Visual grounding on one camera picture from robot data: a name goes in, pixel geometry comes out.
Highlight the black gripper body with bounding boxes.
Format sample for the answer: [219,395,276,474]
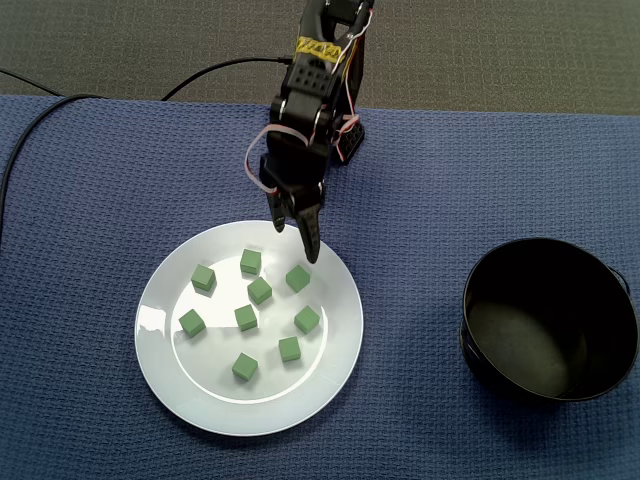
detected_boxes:
[258,153,329,203]

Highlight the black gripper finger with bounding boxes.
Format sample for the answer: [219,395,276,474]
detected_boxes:
[265,189,291,234]
[292,182,327,265]

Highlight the green cube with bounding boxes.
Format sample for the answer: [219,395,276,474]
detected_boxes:
[234,304,259,332]
[239,248,263,276]
[246,276,274,306]
[231,352,259,382]
[278,336,302,363]
[285,264,312,293]
[293,305,321,334]
[178,308,207,338]
[190,264,217,293]

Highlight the white round plate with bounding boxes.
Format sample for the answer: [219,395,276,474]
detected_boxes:
[134,220,365,437]

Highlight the black bucket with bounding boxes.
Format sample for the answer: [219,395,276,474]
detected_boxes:
[458,237,640,403]

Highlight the blue waffle cloth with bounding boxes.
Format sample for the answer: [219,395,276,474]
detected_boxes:
[0,94,640,480]

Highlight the white gripper wire loop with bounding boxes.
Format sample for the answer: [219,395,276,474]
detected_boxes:
[243,123,310,197]

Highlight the black usb cable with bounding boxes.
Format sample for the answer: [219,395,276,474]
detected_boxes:
[159,55,294,102]

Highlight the thick black cable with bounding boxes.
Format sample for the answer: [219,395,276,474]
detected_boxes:
[0,93,106,241]

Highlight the thin black cable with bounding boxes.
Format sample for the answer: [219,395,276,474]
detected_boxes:
[0,67,65,98]

